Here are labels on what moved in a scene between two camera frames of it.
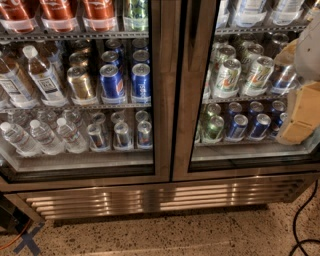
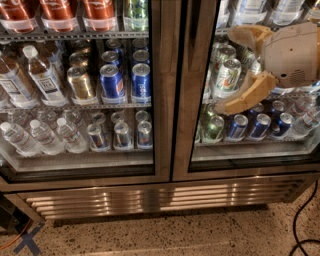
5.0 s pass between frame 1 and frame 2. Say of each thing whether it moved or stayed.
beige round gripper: moved
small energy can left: stayed
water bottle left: stayed
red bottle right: stayed
